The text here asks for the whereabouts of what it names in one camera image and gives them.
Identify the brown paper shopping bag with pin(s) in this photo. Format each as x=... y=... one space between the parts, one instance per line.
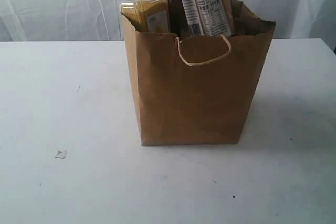
x=195 y=89

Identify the yellow millet plastic bottle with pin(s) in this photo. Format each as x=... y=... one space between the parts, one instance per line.
x=147 y=15

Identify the noodle packet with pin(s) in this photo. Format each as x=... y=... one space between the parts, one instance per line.
x=209 y=17

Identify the small clear plastic scrap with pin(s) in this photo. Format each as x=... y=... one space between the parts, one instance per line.
x=61 y=154

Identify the white backdrop curtain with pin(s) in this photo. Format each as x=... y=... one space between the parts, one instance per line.
x=59 y=20

